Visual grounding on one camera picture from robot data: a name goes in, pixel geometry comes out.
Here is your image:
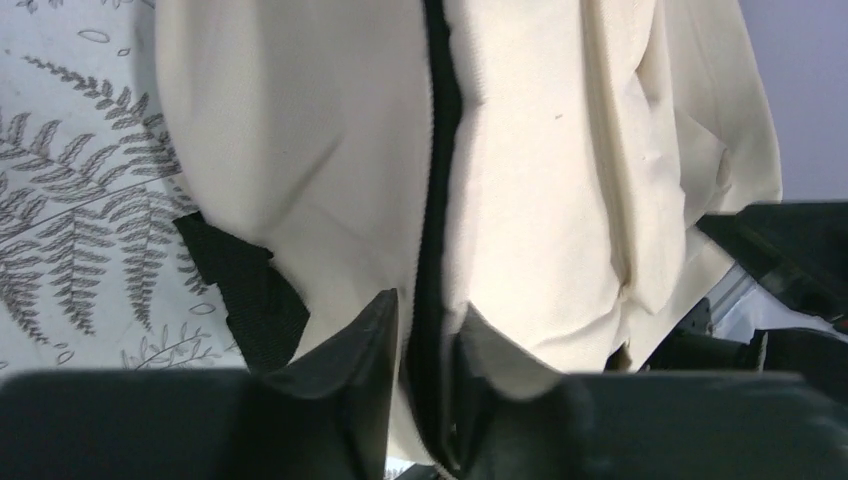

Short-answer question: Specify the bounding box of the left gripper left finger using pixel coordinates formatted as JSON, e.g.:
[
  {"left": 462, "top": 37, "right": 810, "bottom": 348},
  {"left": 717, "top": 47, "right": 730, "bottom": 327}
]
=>
[{"left": 1, "top": 290, "right": 398, "bottom": 479}]

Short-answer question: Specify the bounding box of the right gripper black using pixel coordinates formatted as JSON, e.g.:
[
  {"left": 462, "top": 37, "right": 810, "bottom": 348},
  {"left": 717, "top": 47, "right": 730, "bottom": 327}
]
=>
[{"left": 696, "top": 200, "right": 847, "bottom": 325}]

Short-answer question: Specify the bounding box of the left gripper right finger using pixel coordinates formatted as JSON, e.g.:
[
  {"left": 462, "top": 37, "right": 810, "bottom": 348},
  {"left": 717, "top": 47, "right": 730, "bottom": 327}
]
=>
[{"left": 453, "top": 309, "right": 847, "bottom": 479}]

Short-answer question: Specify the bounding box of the cream canvas backpack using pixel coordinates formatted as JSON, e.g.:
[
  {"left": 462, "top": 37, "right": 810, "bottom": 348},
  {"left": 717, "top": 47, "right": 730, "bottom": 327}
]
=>
[{"left": 155, "top": 1, "right": 782, "bottom": 472}]

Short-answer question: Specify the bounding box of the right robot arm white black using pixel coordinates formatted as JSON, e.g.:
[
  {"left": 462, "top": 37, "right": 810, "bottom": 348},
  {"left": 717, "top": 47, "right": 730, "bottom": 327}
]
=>
[{"left": 648, "top": 201, "right": 847, "bottom": 403}]

